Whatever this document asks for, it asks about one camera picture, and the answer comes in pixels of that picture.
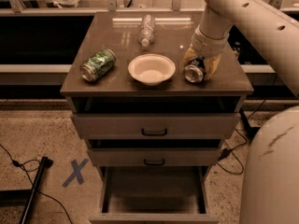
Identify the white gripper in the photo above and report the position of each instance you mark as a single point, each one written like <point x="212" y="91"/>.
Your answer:
<point x="207" y="46"/>

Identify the blue pepsi can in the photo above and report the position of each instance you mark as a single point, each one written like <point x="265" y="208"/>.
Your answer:
<point x="195" y="70"/>

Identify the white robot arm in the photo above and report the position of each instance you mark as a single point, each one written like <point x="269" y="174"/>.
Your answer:
<point x="270" y="193"/>

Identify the grey drawer cabinet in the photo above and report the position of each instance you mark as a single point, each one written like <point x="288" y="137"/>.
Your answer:
<point x="118" y="93"/>

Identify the green soda can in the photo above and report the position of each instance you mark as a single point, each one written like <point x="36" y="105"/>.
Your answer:
<point x="98" y="65"/>

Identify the open bottom drawer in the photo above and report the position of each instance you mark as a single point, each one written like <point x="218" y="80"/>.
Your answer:
<point x="153" y="195"/>

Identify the white paper bowl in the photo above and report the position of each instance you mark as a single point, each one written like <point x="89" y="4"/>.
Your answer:
<point x="151" y="69"/>

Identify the clear plastic water bottle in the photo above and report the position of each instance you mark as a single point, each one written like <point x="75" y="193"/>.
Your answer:
<point x="146" y="33"/>

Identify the black stand leg right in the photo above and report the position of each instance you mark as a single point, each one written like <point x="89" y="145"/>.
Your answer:
<point x="250" y="130"/>

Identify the black stand leg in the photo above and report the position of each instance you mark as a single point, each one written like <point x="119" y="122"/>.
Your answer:
<point x="44" y="164"/>
<point x="250" y="130"/>

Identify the blue tape cross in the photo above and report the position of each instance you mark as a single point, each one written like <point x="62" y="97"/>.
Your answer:
<point x="76" y="174"/>

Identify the black stand leg left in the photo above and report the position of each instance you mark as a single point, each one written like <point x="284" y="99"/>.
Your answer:
<point x="44" y="164"/>

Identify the middle drawer with handle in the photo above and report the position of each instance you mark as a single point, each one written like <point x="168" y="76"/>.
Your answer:
<point x="108" y="157"/>

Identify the drawer with handle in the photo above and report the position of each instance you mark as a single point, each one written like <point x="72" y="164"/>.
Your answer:
<point x="155" y="126"/>
<point x="108" y="157"/>

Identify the top drawer with handle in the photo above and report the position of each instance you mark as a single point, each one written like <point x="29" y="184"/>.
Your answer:
<point x="155" y="126"/>

